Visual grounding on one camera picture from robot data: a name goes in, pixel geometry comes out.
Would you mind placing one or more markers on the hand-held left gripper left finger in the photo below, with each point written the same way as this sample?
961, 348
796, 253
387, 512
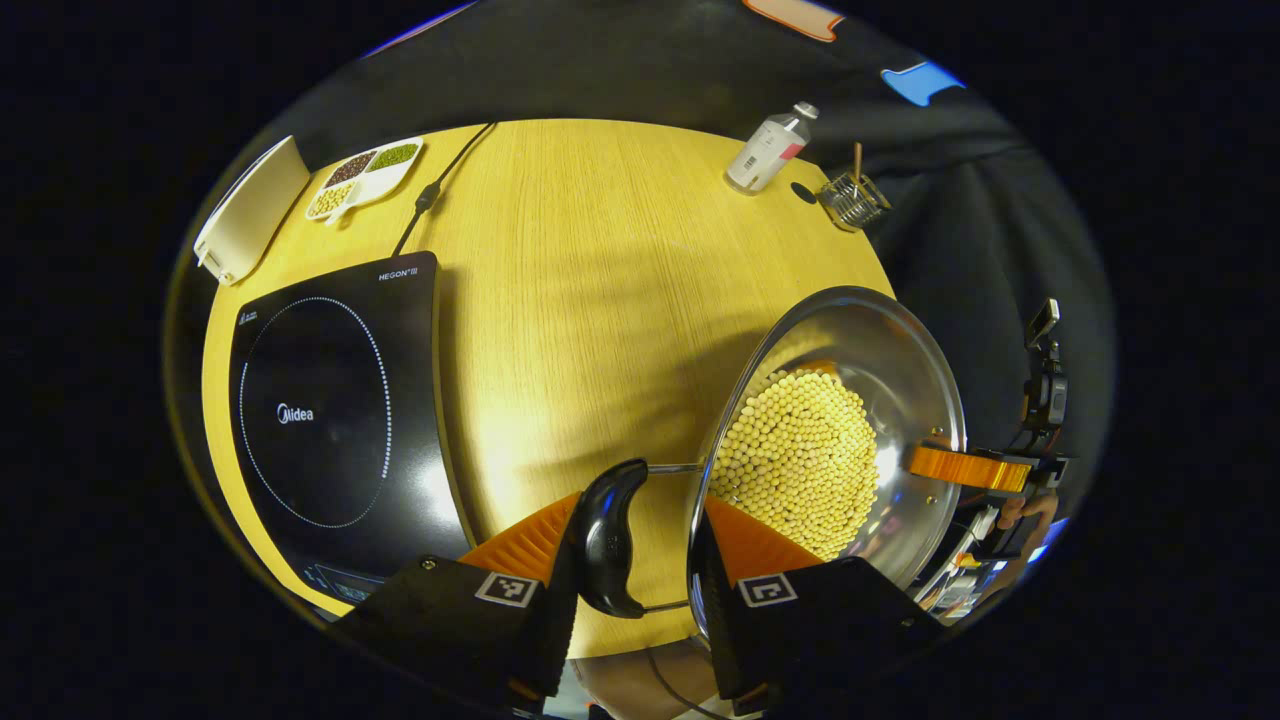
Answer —
450, 620

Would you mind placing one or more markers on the white toaster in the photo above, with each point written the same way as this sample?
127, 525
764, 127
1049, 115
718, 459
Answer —
250, 215

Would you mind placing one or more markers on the person's leg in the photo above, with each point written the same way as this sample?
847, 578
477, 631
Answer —
620, 690

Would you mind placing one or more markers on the clear glass cup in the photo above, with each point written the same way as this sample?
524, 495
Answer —
855, 203

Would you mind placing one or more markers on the small white bottle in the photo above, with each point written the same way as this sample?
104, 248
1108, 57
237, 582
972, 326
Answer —
765, 155

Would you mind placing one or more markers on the small black round disc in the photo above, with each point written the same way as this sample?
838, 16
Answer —
803, 192

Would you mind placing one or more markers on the thin wooden stick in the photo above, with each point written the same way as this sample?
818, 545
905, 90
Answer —
857, 160

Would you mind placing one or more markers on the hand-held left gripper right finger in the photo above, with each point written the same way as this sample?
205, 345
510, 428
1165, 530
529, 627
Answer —
810, 625

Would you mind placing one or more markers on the heap of yellow beans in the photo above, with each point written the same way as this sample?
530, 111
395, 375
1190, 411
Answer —
800, 460

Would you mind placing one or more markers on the white divided bean dish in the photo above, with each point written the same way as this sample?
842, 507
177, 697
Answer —
365, 175

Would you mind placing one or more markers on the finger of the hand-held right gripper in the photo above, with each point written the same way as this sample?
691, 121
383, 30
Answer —
970, 468

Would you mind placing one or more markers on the black induction cooktop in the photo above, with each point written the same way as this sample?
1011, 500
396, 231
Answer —
330, 420

